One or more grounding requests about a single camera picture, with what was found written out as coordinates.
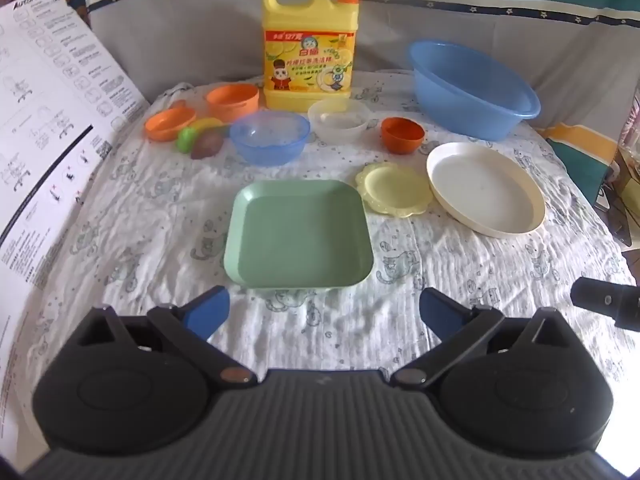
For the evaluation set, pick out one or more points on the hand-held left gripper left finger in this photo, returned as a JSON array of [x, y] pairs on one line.
[[207, 310]]

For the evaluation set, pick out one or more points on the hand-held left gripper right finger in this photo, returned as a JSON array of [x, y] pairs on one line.
[[441, 312]]

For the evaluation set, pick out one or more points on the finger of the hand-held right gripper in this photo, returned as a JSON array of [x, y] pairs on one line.
[[607, 302]]

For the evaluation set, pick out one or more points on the green square plate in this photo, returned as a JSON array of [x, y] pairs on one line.
[[300, 237]]

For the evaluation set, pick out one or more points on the cream oval plate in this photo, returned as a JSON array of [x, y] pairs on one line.
[[482, 187]]

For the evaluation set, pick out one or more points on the yellow scalloped plate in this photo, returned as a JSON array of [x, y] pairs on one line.
[[395, 187]]

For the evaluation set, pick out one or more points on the clear blue bowl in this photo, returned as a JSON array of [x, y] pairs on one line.
[[270, 140]]

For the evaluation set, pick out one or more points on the white printed blanket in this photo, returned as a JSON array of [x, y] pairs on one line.
[[150, 220]]

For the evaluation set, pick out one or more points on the teal and yellow cloth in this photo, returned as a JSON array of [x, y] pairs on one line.
[[582, 147]]

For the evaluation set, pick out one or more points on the brown toy potato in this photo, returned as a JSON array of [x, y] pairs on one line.
[[205, 146]]

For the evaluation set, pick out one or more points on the lime green toy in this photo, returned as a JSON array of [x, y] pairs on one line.
[[186, 140]]

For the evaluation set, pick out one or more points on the dark orange bowl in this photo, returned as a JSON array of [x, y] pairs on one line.
[[402, 136]]

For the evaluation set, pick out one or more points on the yellow toy banana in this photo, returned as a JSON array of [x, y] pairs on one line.
[[207, 123]]

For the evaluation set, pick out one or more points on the shallow light orange bowl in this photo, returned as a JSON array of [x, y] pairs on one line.
[[169, 124]]

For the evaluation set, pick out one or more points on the clear white bowl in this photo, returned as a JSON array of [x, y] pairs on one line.
[[340, 122]]

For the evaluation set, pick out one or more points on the blue plastic basin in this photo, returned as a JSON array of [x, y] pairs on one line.
[[472, 92]]

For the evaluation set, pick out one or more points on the white instruction sheet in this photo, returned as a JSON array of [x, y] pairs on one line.
[[45, 125]]

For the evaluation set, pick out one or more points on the grey cushion with teal trim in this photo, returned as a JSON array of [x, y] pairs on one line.
[[175, 35]]

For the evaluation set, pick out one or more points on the yellow detergent bottle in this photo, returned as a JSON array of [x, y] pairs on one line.
[[310, 45]]

